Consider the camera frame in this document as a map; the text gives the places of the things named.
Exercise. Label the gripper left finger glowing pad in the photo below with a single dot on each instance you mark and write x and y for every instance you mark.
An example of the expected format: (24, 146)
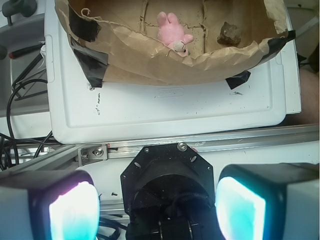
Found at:
(48, 205)

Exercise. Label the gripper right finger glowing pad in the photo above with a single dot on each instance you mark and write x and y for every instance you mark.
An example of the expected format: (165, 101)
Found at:
(279, 201)

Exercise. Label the pink plush bunny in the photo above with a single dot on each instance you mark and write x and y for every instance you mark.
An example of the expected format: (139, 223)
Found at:
(172, 34)

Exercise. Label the brown rock lump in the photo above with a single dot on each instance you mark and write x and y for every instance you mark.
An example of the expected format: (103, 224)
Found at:
(230, 35)

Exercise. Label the brown paper bag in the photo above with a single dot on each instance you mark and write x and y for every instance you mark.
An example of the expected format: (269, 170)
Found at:
(116, 40)

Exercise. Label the aluminium extrusion rail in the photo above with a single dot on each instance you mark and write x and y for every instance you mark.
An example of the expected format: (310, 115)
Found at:
(284, 144)

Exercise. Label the black octagonal mount plate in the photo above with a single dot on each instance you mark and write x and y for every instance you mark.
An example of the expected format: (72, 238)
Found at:
(161, 173)

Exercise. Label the red handled tool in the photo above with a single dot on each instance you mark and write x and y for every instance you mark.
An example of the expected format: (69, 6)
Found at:
(24, 51)

